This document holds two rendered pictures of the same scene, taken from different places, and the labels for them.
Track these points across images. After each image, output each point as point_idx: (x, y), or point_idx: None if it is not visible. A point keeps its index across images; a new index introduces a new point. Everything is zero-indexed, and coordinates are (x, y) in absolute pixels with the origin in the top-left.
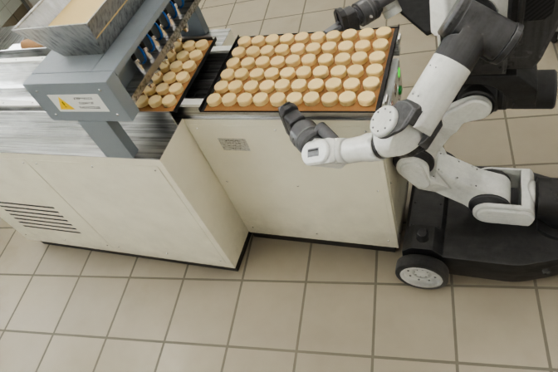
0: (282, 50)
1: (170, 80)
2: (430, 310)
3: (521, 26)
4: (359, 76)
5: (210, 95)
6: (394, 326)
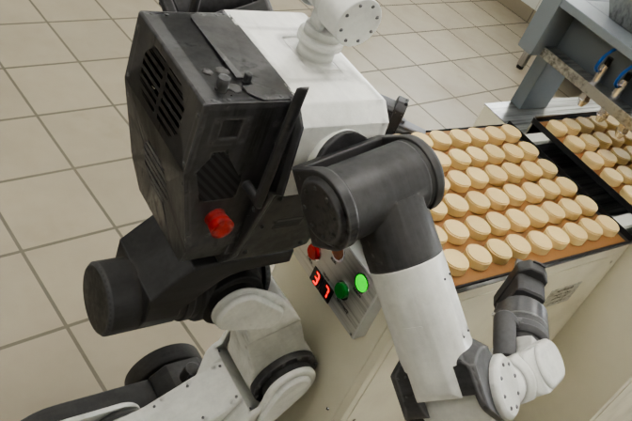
0: (530, 209)
1: (597, 151)
2: (128, 368)
3: None
4: None
5: (520, 133)
6: (160, 333)
